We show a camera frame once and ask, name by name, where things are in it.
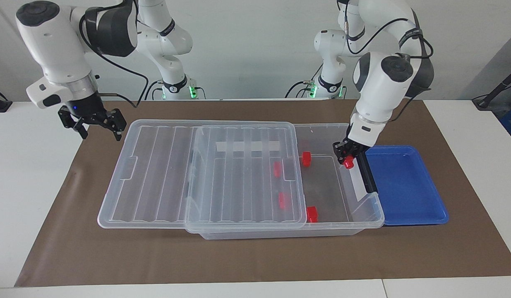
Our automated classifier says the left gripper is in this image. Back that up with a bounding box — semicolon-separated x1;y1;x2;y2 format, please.
332;140;369;163

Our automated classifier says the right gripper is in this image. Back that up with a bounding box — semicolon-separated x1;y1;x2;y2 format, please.
58;92;128;142

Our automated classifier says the clear plastic box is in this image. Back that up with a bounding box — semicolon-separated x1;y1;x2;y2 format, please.
196;123;385;240

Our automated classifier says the blue tray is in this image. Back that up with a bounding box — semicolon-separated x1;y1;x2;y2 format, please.
365;145;450;226

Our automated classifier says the clear plastic lid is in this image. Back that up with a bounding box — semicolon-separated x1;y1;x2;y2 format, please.
97;119;308;233

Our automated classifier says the black cable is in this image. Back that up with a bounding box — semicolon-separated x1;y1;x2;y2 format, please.
285;63;324;99
79;3;151;108
343;0;435;124
144;79;163;101

